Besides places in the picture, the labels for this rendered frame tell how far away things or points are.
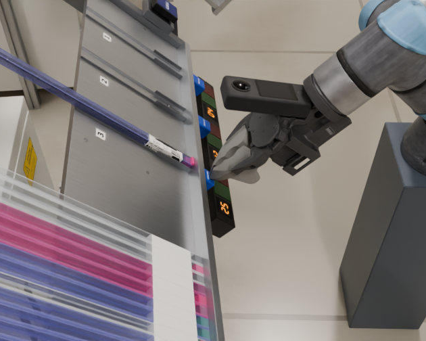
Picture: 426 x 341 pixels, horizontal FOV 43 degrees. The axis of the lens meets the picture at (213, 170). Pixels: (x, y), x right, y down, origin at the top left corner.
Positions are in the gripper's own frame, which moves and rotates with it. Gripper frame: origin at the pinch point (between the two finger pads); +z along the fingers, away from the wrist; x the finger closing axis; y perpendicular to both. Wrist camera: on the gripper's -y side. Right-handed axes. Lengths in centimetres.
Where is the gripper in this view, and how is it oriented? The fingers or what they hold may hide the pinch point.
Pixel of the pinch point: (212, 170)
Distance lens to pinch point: 79.5
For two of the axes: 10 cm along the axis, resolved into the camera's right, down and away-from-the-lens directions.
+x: -1.0, -7.3, 6.8
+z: -6.9, 5.4, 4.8
